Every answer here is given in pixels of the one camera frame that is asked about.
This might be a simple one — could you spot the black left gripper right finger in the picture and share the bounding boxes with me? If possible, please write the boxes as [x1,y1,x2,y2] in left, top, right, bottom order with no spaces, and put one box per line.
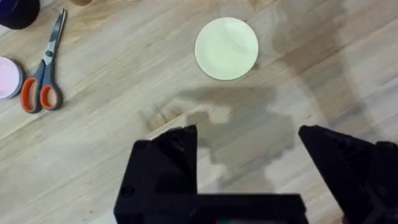
[298,124,398,224]

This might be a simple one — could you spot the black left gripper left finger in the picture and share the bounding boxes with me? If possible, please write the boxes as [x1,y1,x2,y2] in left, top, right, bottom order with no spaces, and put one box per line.
[113,124,199,224]

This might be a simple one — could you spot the pale green round plate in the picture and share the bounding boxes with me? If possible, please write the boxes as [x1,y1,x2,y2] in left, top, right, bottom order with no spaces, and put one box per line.
[194,17,259,82]

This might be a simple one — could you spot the grey and orange scissors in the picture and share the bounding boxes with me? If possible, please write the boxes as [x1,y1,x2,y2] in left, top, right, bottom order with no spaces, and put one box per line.
[20,8,68,114]

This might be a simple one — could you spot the pink round lid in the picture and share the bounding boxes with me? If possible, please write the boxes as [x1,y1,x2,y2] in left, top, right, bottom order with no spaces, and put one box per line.
[0,56,24,100]

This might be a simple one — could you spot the dark blue round object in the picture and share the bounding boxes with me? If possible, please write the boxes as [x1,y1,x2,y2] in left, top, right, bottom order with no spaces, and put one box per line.
[0,0,41,30]

